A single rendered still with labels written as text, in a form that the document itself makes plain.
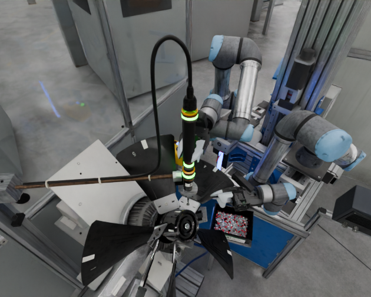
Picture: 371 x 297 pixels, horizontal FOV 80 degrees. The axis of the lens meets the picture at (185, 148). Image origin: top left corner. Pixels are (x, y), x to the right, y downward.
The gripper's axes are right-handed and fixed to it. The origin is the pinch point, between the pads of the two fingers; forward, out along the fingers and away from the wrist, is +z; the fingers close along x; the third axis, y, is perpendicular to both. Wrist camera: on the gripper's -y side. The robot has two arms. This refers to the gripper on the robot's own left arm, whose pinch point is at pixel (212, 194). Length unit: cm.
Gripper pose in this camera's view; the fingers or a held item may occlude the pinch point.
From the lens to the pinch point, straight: 98.7
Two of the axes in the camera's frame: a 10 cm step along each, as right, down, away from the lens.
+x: -0.1, 6.2, 7.8
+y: 1.2, 7.8, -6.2
